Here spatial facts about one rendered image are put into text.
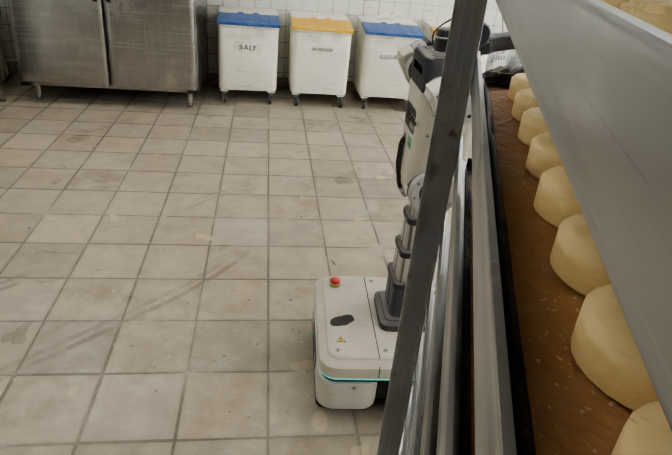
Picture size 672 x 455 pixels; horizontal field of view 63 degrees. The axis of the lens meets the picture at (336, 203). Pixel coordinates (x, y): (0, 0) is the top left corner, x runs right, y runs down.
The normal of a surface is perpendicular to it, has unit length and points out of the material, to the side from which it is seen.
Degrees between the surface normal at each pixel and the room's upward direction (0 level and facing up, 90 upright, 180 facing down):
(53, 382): 0
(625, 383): 90
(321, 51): 92
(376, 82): 92
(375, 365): 31
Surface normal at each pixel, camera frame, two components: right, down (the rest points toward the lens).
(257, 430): 0.08, -0.89
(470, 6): -0.21, 0.43
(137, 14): 0.11, 0.44
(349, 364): 0.11, -0.53
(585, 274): -0.75, 0.24
